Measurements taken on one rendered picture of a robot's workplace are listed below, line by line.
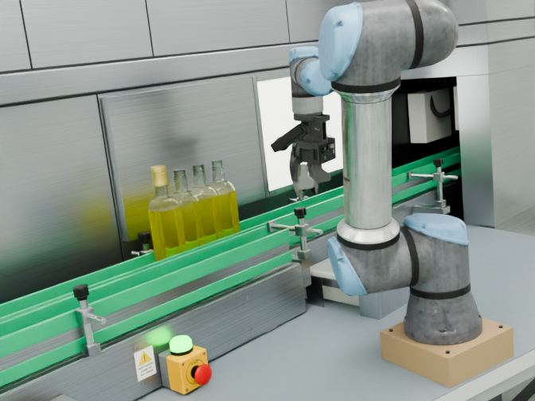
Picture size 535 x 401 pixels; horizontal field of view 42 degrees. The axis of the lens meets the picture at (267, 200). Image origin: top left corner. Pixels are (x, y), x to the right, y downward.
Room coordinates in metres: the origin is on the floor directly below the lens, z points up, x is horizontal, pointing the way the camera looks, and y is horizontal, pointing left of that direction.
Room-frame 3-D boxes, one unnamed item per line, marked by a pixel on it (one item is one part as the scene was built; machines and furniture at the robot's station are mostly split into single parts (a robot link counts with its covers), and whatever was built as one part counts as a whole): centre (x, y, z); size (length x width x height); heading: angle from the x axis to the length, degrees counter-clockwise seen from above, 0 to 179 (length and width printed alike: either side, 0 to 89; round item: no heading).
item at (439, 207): (2.07, -0.51, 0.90); 0.17 x 0.05 x 0.23; 45
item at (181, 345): (1.27, 0.20, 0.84); 0.05 x 0.05 x 0.03
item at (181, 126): (1.90, 0.03, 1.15); 0.90 x 0.03 x 0.34; 135
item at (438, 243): (1.27, -0.31, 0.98); 0.13 x 0.12 x 0.14; 98
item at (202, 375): (1.24, 0.17, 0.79); 0.04 x 0.03 x 0.04; 135
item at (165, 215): (1.51, 0.23, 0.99); 0.06 x 0.06 x 0.21; 44
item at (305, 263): (1.63, -0.04, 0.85); 0.09 x 0.04 x 0.07; 45
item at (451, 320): (1.27, -0.32, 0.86); 0.15 x 0.15 x 0.10
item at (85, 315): (1.16, 0.33, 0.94); 0.07 x 0.04 x 0.13; 45
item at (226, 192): (1.63, 0.11, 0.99); 0.06 x 0.06 x 0.21; 45
